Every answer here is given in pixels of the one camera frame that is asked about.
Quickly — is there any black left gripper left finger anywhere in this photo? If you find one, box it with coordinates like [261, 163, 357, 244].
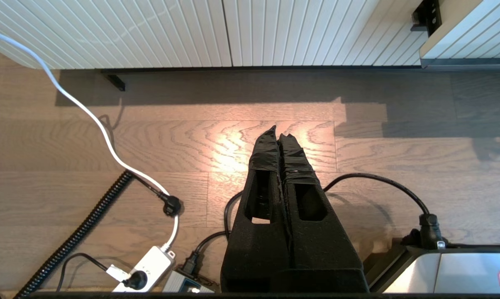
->
[221, 126, 293, 291]

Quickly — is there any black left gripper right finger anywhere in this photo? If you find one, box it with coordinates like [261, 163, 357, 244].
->
[271, 134, 368, 291]

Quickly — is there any white fluted drawer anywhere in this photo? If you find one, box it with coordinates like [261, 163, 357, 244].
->
[419, 0, 500, 69]

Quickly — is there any silver black robot base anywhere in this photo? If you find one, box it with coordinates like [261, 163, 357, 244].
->
[363, 237, 500, 294]

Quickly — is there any black metal bracket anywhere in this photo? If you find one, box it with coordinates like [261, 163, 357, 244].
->
[102, 73, 127, 92]

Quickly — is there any white sideboard cabinet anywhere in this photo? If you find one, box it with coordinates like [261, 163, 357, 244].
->
[0, 0, 441, 72]

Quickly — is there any grey power adapter box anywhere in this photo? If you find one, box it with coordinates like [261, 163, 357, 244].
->
[162, 269, 216, 294]

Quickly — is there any white power strip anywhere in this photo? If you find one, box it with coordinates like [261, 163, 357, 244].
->
[111, 245, 176, 293]

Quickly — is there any small white plug adapter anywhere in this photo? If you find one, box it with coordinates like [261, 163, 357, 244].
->
[106, 263, 131, 282]

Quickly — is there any white power strip cable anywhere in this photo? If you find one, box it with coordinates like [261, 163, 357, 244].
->
[0, 23, 180, 253]

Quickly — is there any black power cable loop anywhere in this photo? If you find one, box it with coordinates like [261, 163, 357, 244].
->
[183, 172, 449, 277]

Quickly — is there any black plug with thin cable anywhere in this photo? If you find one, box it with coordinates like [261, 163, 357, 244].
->
[56, 251, 149, 291]

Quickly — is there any black coiled cable with plug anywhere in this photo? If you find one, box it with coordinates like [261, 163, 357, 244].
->
[13, 169, 184, 299]

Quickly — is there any black drawer slide rail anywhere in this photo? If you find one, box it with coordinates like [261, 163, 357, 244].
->
[412, 0, 441, 33]

